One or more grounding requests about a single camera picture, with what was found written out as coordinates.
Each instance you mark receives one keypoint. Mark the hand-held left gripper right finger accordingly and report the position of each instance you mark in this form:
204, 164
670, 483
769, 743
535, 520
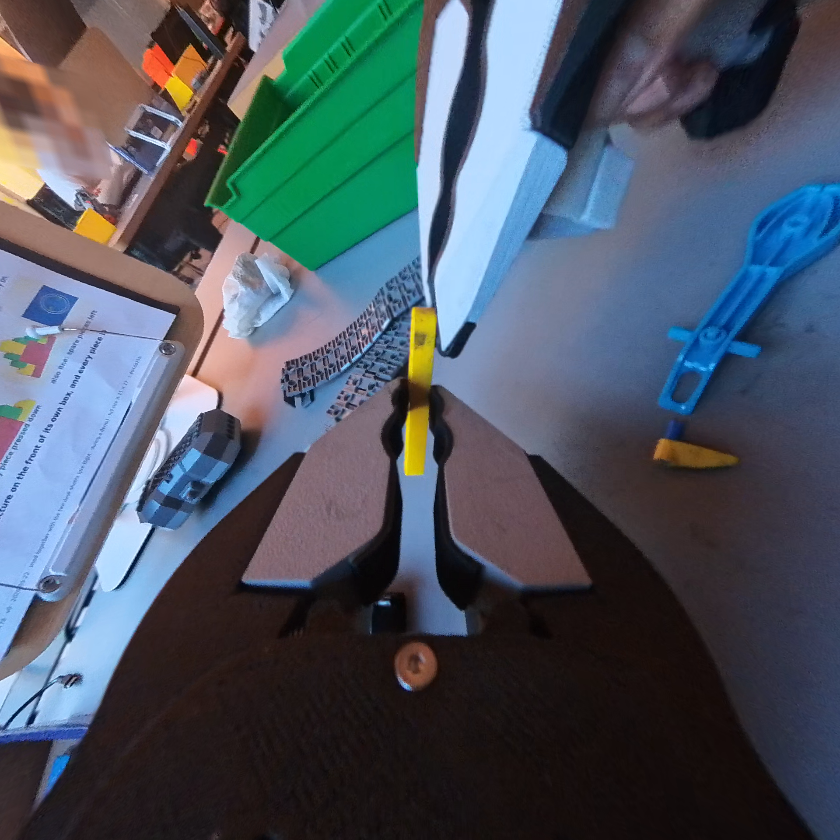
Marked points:
505, 518

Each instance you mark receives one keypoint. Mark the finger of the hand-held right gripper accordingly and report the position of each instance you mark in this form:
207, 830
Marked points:
499, 164
433, 98

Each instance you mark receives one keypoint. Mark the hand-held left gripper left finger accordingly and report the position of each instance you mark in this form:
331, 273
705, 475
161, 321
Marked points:
328, 518

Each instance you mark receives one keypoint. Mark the yellow plastic piece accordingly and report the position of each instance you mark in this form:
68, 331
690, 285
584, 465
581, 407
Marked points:
420, 341

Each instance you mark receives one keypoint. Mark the grey desk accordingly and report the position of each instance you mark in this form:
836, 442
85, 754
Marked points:
623, 525

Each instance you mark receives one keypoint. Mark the person's right hand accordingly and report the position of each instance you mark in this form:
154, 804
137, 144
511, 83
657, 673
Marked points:
663, 79

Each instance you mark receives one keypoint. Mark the grey faceted toy block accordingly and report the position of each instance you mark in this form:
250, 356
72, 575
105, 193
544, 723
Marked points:
197, 459

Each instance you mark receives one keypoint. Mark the green plastic bin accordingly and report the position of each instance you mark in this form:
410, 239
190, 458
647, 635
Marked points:
315, 184

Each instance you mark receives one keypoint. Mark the white flat pad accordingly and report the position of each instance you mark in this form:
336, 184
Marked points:
197, 394

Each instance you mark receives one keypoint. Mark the yellow wedge piece blue pin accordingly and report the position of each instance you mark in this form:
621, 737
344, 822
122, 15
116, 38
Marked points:
689, 454

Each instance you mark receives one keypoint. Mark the instruction sheet stand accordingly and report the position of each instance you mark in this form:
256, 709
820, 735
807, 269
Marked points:
118, 472

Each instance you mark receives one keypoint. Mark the wooden display board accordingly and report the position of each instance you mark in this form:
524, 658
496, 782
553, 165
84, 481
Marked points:
191, 328

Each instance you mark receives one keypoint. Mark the crumpled white tissue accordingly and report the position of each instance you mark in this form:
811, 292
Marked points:
253, 295

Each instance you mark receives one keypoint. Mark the wooden table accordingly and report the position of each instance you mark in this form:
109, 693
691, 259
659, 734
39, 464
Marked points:
190, 138

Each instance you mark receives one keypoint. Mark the yellow storage box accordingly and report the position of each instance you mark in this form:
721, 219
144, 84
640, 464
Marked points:
178, 92

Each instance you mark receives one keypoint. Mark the blue plastic lever tool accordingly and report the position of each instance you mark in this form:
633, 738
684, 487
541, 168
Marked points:
722, 321

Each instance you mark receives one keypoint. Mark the printed instruction sheet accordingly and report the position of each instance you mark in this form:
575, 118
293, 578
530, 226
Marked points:
79, 407

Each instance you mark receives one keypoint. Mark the orange storage box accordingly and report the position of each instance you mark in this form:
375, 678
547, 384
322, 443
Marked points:
157, 65

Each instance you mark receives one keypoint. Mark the clear acrylic stand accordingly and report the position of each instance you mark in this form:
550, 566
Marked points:
148, 138

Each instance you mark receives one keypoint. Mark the brown cardboard box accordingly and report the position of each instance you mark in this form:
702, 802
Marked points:
105, 79

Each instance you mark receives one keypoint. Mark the yellow block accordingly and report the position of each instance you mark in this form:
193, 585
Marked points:
95, 226

